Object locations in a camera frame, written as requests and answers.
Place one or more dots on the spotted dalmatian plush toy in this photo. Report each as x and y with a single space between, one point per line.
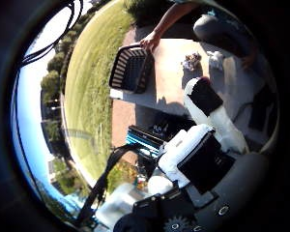
192 61

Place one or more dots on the black slatted plastic basket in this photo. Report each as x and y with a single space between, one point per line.
130 69

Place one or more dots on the person in blue shirt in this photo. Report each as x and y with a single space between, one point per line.
216 29

